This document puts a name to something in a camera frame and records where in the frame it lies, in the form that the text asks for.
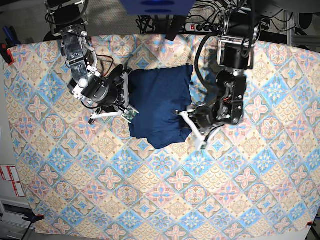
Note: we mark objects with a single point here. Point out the black clamp lower right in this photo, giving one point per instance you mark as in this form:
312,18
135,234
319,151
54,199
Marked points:
311,224

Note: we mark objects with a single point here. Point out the round black base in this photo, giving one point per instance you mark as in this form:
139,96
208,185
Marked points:
50,37

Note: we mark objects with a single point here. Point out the blue clamp upper left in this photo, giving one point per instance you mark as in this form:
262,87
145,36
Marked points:
11,36

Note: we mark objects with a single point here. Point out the red-black clamp upper left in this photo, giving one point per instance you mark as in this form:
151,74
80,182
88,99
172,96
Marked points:
6,54

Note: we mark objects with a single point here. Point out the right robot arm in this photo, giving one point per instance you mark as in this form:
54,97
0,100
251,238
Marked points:
68,20

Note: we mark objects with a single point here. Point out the white power strip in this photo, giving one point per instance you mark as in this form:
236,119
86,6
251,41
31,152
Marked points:
201,28

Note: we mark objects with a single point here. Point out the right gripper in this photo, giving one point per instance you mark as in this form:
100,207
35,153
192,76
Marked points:
107,95

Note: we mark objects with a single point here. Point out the black clamp lower left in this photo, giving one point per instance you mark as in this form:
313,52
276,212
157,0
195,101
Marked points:
33,218

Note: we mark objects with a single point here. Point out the blue long-sleeve T-shirt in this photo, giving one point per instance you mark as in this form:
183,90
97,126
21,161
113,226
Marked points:
158,94

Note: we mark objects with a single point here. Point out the red-white label stickers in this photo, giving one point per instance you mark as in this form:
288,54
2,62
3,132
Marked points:
9,178

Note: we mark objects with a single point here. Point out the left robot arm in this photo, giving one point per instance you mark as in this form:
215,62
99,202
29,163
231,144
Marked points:
238,30

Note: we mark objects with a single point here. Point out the black clamp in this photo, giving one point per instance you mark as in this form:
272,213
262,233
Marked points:
311,224
33,218

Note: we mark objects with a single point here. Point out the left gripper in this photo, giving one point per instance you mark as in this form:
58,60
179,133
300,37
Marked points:
203,121

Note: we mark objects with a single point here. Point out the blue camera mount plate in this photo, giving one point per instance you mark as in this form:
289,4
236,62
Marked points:
158,7

